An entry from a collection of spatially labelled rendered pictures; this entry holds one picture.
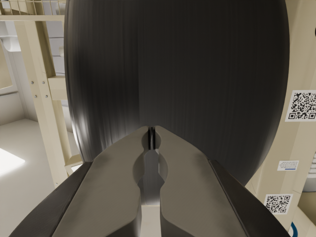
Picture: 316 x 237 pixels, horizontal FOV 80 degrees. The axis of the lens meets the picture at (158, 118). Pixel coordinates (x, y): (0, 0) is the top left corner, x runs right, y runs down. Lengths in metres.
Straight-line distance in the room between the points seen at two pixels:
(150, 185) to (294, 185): 0.46
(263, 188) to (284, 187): 0.06
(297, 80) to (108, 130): 0.42
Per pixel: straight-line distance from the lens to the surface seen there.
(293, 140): 0.57
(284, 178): 0.63
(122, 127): 0.23
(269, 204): 0.67
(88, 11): 0.25
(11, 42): 6.52
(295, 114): 0.54
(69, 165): 1.07
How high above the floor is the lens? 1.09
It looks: 21 degrees up
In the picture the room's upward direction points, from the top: 180 degrees clockwise
